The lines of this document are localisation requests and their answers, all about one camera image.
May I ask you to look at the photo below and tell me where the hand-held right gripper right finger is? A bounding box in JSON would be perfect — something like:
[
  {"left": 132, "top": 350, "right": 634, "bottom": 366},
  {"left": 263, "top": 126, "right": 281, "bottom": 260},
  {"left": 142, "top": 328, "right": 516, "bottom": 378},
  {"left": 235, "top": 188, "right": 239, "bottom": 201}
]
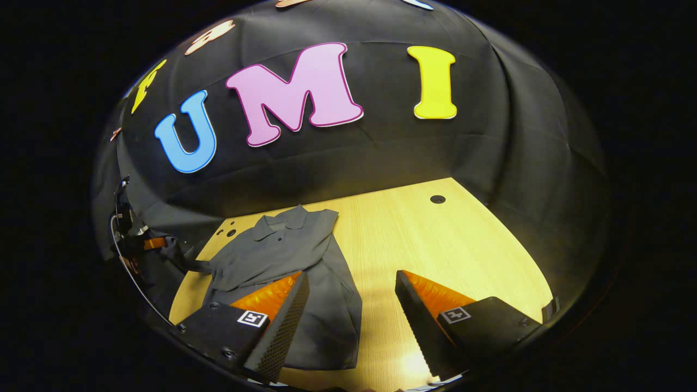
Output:
[{"left": 395, "top": 269, "right": 544, "bottom": 383}]

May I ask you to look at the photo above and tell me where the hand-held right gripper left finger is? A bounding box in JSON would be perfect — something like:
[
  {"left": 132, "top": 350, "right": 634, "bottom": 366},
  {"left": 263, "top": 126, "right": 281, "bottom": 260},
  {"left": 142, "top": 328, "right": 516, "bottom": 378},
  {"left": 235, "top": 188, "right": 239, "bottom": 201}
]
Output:
[{"left": 170, "top": 271, "right": 310, "bottom": 385}]

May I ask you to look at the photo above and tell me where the grey polo shirt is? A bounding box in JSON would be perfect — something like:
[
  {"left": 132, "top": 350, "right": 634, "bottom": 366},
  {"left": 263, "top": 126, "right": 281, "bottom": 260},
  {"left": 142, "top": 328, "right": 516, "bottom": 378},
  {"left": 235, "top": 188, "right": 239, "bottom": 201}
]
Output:
[{"left": 180, "top": 205, "right": 364, "bottom": 372}]

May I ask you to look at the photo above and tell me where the black backdrop cloth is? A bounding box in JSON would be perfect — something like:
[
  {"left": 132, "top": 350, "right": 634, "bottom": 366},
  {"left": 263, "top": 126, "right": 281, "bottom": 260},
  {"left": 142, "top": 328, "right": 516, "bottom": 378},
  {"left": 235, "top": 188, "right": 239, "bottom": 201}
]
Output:
[{"left": 91, "top": 0, "right": 610, "bottom": 327}]

